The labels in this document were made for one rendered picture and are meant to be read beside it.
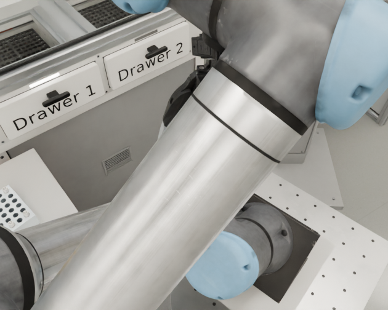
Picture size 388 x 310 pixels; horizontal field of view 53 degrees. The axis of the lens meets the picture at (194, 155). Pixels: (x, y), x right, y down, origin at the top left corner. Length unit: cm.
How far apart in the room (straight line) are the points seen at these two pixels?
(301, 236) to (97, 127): 75
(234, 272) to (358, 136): 175
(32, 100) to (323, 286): 83
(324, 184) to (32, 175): 137
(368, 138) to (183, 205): 211
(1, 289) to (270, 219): 52
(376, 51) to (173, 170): 13
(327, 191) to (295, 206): 97
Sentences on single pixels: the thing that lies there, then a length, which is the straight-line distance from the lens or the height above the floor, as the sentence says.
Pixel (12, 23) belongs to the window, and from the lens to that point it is 100.
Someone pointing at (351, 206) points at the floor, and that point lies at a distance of 200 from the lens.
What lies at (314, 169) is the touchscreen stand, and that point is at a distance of 203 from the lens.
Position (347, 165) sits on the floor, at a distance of 215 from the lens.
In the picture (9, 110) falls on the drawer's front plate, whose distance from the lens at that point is 107.
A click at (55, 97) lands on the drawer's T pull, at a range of 106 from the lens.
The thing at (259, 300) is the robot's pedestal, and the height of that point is 76.
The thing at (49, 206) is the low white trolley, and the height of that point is 76.
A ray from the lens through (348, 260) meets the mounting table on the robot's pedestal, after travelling 97.
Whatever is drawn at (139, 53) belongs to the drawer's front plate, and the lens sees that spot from 117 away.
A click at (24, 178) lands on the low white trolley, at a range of 111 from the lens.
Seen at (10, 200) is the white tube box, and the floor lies 80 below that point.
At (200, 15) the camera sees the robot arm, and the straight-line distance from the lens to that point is 27.
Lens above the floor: 159
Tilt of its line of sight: 51 degrees down
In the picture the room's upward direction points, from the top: straight up
